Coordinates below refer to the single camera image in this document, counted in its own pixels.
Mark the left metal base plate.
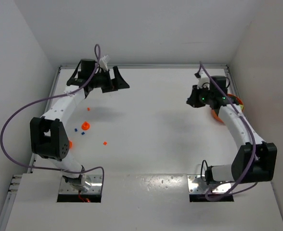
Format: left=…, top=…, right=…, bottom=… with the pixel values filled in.
left=59, top=174, right=103, bottom=194

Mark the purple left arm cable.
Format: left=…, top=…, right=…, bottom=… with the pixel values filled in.
left=0, top=44, right=105, bottom=191

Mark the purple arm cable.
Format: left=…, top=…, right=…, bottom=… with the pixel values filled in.
left=0, top=44, right=105, bottom=191
left=195, top=61, right=259, bottom=202

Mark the orange round sorting container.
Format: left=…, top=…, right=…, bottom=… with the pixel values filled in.
left=211, top=93, right=244, bottom=124

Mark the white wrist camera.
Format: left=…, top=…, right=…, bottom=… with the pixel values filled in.
left=99, top=55, right=110, bottom=72
left=197, top=72, right=210, bottom=89

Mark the orange round lego upper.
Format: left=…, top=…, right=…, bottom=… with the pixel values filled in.
left=81, top=121, right=90, bottom=130

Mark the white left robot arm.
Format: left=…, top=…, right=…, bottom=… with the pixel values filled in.
left=30, top=55, right=129, bottom=187

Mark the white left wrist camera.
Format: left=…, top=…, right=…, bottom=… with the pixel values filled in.
left=99, top=55, right=110, bottom=72

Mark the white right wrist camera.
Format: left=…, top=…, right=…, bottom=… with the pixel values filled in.
left=197, top=72, right=210, bottom=89

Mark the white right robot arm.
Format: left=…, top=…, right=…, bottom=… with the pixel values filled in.
left=186, top=75, right=277, bottom=184

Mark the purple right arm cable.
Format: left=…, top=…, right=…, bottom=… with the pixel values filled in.
left=195, top=61, right=259, bottom=202

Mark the metal base plate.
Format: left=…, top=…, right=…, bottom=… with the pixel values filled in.
left=187, top=174, right=232, bottom=194
left=59, top=174, right=103, bottom=194

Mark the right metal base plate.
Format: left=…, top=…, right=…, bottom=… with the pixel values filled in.
left=187, top=174, right=232, bottom=194

